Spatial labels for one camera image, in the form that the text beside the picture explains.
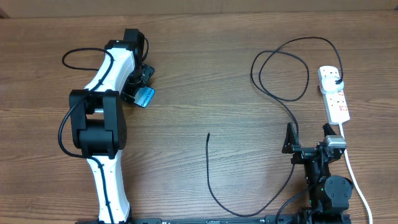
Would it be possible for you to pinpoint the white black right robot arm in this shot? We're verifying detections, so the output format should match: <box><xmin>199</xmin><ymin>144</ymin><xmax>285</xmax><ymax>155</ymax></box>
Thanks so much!
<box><xmin>282</xmin><ymin>123</ymin><xmax>353</xmax><ymax>223</ymax></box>

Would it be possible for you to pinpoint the black charger cable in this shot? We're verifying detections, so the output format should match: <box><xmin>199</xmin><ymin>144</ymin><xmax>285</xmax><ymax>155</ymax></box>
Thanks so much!
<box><xmin>205</xmin><ymin>36</ymin><xmax>345</xmax><ymax>218</ymax></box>

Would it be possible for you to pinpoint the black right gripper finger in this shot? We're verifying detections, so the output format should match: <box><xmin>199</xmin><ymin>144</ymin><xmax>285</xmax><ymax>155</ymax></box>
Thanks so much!
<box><xmin>323</xmin><ymin>123</ymin><xmax>336</xmax><ymax>137</ymax></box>
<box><xmin>282</xmin><ymin>122</ymin><xmax>300</xmax><ymax>154</ymax></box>

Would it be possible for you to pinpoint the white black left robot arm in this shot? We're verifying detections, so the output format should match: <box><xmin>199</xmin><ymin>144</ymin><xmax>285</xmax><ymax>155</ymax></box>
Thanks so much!
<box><xmin>64</xmin><ymin>29</ymin><xmax>155</xmax><ymax>223</ymax></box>

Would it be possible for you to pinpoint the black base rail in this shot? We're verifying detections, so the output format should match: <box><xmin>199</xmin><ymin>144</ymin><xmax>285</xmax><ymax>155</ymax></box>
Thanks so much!
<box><xmin>74</xmin><ymin>213</ymin><xmax>352</xmax><ymax>224</ymax></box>

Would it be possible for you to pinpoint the white power strip cord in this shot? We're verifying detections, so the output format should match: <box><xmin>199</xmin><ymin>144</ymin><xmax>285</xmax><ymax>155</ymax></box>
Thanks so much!
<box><xmin>338</xmin><ymin>123</ymin><xmax>374</xmax><ymax>224</ymax></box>

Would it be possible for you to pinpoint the white charger plug adapter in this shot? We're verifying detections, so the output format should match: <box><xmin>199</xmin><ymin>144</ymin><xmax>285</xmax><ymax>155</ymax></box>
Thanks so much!
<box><xmin>320</xmin><ymin>77</ymin><xmax>345</xmax><ymax>94</ymax></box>

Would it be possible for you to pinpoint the Samsung Galaxy smartphone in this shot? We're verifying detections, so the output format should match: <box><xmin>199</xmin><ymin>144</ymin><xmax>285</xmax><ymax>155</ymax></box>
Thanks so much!
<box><xmin>134</xmin><ymin>86</ymin><xmax>155</xmax><ymax>108</ymax></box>

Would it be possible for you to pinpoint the white power strip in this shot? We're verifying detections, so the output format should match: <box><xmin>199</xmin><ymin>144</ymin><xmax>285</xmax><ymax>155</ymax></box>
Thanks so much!
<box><xmin>318</xmin><ymin>66</ymin><xmax>350</xmax><ymax>125</ymax></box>

